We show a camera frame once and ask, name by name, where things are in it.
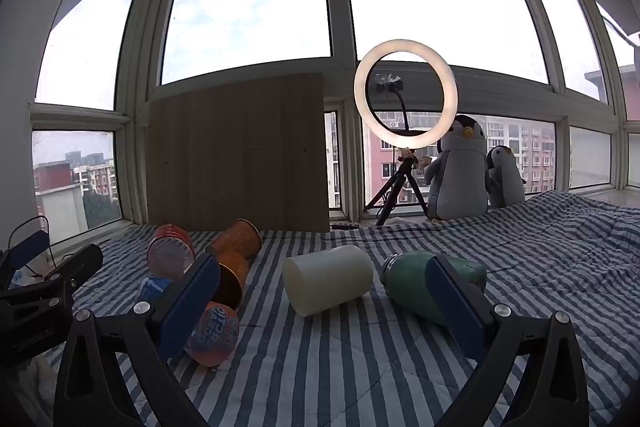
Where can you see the small black remote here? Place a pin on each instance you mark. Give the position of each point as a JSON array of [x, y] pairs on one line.
[[345, 225]]

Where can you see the wooden board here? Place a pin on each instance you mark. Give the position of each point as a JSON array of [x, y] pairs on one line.
[[237, 152]]

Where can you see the white cup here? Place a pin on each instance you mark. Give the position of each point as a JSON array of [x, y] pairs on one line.
[[327, 279]]

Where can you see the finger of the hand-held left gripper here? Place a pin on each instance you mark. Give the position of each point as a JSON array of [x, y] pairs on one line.
[[75, 268], [27, 252]]

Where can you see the orange printed cup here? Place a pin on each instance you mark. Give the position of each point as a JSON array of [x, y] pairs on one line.
[[216, 333]]

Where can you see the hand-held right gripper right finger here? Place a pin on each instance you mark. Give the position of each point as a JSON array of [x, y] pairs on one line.
[[457, 304]]

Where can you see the large penguin plush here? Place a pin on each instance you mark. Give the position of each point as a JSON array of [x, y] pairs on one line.
[[460, 177]]

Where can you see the striped blanket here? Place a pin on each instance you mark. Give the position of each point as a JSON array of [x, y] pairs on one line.
[[350, 357]]

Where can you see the small penguin plush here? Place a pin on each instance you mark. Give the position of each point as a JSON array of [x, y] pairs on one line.
[[506, 182]]

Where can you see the black tripod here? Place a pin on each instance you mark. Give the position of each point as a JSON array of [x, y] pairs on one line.
[[395, 192]]

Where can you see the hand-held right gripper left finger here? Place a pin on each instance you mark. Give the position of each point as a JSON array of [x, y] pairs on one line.
[[189, 307]]

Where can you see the pale cloth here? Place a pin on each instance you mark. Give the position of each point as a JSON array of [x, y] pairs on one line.
[[20, 387]]

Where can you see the green metal bottle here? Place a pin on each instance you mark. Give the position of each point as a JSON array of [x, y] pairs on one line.
[[406, 288]]

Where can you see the red translucent cup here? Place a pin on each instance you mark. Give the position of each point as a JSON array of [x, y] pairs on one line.
[[170, 253]]

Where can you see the blue cup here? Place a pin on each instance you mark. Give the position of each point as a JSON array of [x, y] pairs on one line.
[[151, 290]]

